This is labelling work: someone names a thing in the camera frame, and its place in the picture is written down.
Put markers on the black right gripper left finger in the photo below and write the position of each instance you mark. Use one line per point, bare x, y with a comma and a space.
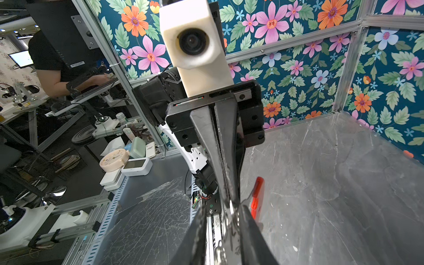
192, 249

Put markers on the white digital clock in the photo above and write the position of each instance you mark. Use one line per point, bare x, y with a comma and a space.
137, 167

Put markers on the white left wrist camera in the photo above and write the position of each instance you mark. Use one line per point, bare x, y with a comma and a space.
194, 46

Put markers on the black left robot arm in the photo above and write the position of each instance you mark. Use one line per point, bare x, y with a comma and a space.
155, 95

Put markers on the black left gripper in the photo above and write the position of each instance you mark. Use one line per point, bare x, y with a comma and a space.
191, 121

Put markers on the aluminium frame corner post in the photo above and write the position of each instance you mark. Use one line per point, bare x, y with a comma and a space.
354, 53

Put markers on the beige round alarm clock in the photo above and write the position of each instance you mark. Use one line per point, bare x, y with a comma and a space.
114, 160

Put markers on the white perforated cable tray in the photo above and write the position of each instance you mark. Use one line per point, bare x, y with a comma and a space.
94, 247

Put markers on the person in black shirt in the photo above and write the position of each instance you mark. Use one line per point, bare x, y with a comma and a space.
51, 70

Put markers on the mint green box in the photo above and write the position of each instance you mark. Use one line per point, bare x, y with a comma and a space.
138, 148

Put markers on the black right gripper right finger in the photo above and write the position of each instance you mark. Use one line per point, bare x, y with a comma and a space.
254, 250

